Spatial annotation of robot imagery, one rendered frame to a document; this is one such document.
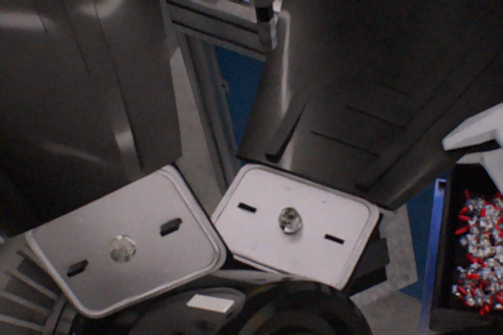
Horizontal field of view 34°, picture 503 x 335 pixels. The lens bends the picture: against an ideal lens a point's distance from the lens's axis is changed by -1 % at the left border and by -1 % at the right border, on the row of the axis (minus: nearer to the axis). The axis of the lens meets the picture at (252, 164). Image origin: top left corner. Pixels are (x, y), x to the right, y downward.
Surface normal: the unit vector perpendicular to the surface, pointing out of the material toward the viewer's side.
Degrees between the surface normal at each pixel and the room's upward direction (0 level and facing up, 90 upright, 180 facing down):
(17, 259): 21
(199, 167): 0
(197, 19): 90
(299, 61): 4
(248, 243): 9
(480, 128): 25
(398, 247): 50
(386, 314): 0
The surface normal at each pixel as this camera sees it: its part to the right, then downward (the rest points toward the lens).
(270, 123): -0.23, -0.54
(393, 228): 0.62, -0.03
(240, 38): -0.44, 0.81
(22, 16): 0.07, 0.33
